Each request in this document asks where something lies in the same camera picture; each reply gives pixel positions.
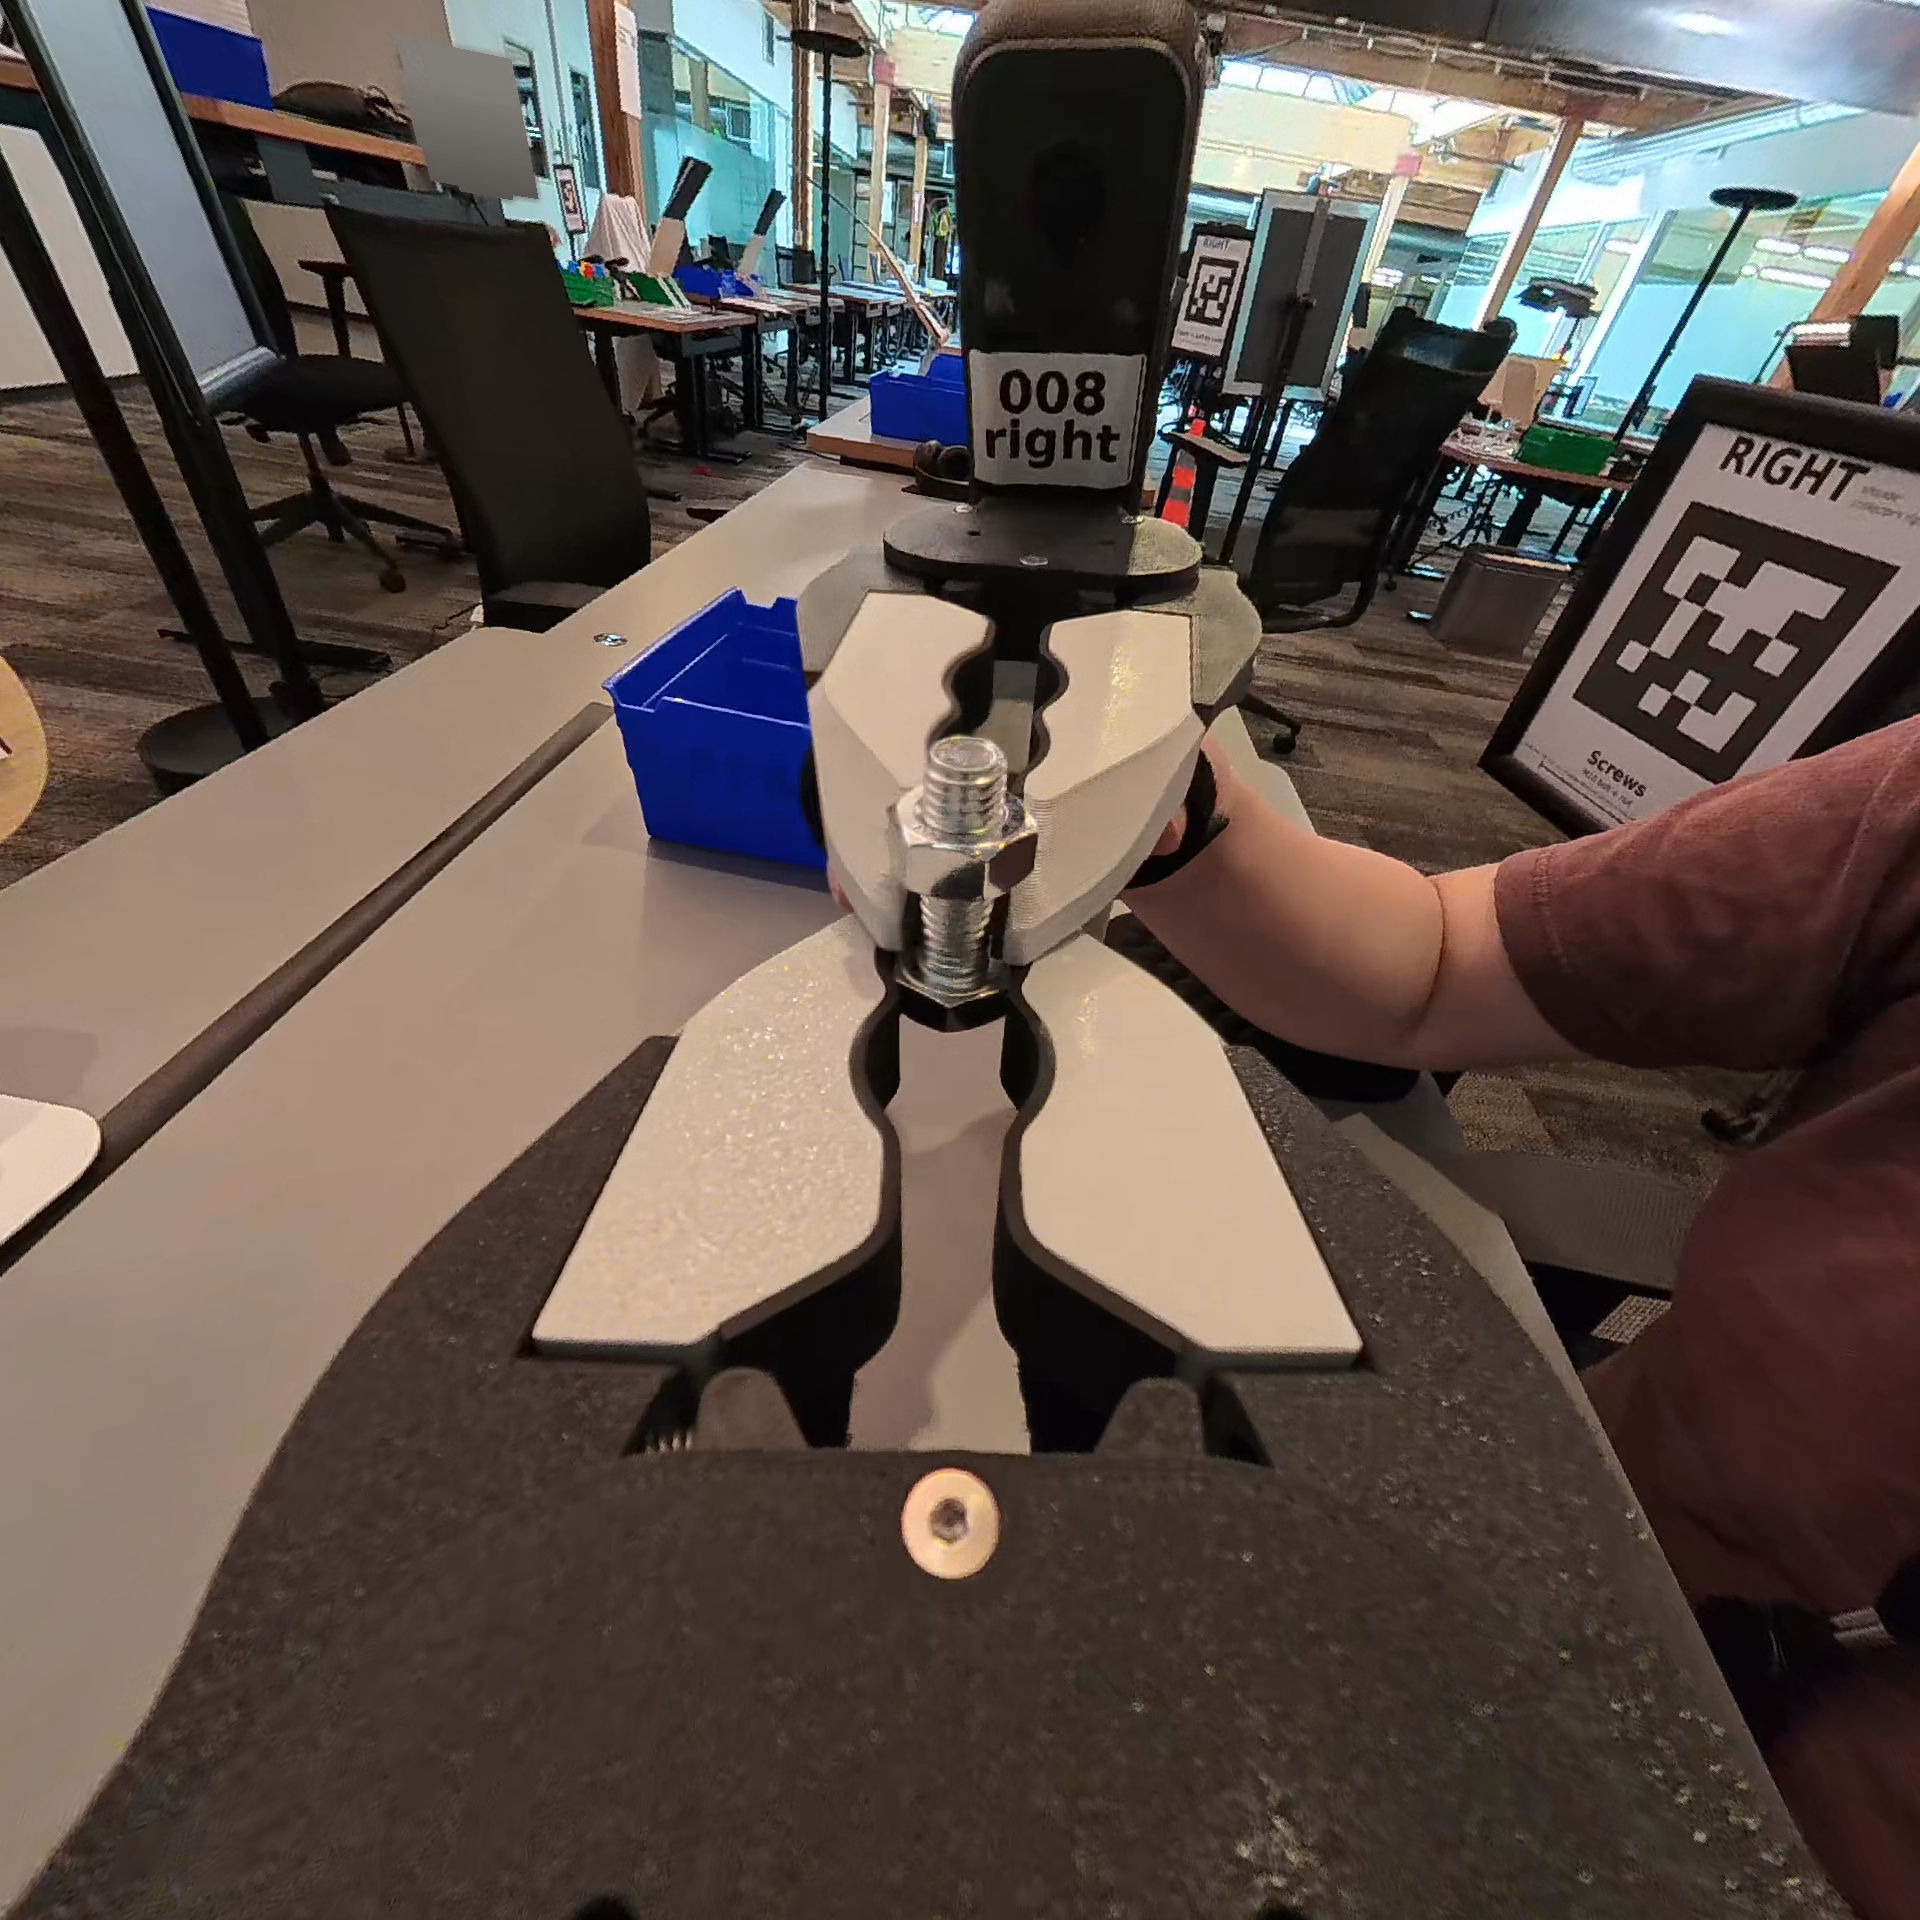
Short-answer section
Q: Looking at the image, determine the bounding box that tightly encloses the low black office chair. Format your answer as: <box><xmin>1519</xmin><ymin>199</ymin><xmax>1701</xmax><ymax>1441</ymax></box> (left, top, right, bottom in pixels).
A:
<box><xmin>202</xmin><ymin>211</ymin><xmax>459</xmax><ymax>595</ymax></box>

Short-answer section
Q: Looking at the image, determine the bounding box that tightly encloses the black armrest pad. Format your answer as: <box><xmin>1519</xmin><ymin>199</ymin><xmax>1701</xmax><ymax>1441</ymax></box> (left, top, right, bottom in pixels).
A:
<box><xmin>1101</xmin><ymin>915</ymin><xmax>1420</xmax><ymax>1104</ymax></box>

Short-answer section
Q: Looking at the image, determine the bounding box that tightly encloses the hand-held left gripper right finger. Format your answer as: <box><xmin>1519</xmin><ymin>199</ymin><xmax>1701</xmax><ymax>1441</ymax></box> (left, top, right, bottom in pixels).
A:
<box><xmin>996</xmin><ymin>929</ymin><xmax>1369</xmax><ymax>1412</ymax></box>

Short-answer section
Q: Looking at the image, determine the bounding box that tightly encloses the black framed tag sign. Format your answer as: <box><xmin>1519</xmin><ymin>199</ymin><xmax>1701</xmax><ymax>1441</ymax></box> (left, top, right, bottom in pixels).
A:
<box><xmin>1169</xmin><ymin>221</ymin><xmax>1254</xmax><ymax>361</ymax></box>
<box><xmin>1477</xmin><ymin>375</ymin><xmax>1920</xmax><ymax>839</ymax></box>

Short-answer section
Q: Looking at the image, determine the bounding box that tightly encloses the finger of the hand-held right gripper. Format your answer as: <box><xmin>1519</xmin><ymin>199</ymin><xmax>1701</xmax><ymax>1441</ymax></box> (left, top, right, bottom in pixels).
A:
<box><xmin>807</xmin><ymin>590</ymin><xmax>998</xmax><ymax>961</ymax></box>
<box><xmin>996</xmin><ymin>608</ymin><xmax>1209</xmax><ymax>964</ymax></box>

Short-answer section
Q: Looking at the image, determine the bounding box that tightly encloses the black mesh office chair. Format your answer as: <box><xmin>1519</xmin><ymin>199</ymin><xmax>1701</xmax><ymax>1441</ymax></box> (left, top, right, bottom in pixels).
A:
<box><xmin>1162</xmin><ymin>307</ymin><xmax>1518</xmax><ymax>752</ymax></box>

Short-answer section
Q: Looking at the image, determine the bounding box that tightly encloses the blue plastic bin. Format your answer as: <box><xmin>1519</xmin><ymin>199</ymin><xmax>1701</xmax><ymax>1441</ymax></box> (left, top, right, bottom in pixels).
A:
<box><xmin>603</xmin><ymin>587</ymin><xmax>829</xmax><ymax>873</ymax></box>

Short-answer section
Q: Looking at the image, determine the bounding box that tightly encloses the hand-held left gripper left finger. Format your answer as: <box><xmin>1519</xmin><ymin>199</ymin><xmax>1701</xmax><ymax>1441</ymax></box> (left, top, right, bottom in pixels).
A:
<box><xmin>529</xmin><ymin>915</ymin><xmax>906</xmax><ymax>1419</ymax></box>

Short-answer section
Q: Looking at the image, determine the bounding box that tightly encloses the steel hex nut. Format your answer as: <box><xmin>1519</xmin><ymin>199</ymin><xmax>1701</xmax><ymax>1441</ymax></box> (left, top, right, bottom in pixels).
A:
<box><xmin>884</xmin><ymin>796</ymin><xmax>1039</xmax><ymax>909</ymax></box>

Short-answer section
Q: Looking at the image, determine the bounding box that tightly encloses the white document stand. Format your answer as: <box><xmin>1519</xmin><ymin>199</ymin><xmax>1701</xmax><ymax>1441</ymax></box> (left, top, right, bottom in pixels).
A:
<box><xmin>0</xmin><ymin>1093</ymin><xmax>105</xmax><ymax>1247</ymax></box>

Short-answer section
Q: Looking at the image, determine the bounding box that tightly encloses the background wooden desk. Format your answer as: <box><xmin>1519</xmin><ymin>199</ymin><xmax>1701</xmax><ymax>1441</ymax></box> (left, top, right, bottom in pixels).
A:
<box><xmin>1441</xmin><ymin>433</ymin><xmax>1636</xmax><ymax>549</ymax></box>
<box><xmin>575</xmin><ymin>293</ymin><xmax>842</xmax><ymax>467</ymax></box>
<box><xmin>0</xmin><ymin>52</ymin><xmax>436</xmax><ymax>169</ymax></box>

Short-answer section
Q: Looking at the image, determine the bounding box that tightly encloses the person's right forearm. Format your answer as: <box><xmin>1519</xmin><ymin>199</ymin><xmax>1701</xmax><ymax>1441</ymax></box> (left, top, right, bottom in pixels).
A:
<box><xmin>1118</xmin><ymin>831</ymin><xmax>1569</xmax><ymax>1075</ymax></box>

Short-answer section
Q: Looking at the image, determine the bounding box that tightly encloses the black body strap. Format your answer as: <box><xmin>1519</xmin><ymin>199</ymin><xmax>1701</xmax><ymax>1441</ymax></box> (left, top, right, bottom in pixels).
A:
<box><xmin>1697</xmin><ymin>1591</ymin><xmax>1920</xmax><ymax>1696</ymax></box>

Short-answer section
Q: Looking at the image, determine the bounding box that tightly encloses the background blue bin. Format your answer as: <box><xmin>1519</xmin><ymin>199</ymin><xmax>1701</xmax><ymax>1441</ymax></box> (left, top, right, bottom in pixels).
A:
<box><xmin>870</xmin><ymin>352</ymin><xmax>974</xmax><ymax>447</ymax></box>
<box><xmin>146</xmin><ymin>5</ymin><xmax>274</xmax><ymax>109</ymax></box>

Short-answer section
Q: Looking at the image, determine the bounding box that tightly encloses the grey waste bin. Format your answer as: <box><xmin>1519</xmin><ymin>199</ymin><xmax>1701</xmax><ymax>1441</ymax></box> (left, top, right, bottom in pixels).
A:
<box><xmin>1430</xmin><ymin>544</ymin><xmax>1573</xmax><ymax>655</ymax></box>

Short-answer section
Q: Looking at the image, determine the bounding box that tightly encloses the black framed whiteboard easel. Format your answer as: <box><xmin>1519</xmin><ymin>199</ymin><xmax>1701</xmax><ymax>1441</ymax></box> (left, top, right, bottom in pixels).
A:
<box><xmin>0</xmin><ymin>0</ymin><xmax>394</xmax><ymax>788</ymax></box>

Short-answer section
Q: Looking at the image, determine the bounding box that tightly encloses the steel hex bolt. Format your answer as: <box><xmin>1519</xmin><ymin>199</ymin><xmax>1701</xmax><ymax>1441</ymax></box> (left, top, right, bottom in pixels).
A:
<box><xmin>897</xmin><ymin>736</ymin><xmax>1034</xmax><ymax>1033</ymax></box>

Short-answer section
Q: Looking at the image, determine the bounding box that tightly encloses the black floor lamp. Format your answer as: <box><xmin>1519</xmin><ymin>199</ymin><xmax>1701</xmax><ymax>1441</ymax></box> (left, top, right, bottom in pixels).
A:
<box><xmin>1612</xmin><ymin>188</ymin><xmax>1802</xmax><ymax>453</ymax></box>

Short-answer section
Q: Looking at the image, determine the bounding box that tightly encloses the tall black office chair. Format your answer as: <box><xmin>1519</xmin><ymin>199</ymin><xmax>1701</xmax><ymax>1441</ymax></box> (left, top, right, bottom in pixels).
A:
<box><xmin>327</xmin><ymin>200</ymin><xmax>654</xmax><ymax>633</ymax></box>

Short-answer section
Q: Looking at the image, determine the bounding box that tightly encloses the person's right hand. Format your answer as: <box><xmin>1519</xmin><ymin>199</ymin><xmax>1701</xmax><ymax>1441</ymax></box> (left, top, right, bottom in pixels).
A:
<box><xmin>1118</xmin><ymin>744</ymin><xmax>1298</xmax><ymax>920</ymax></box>

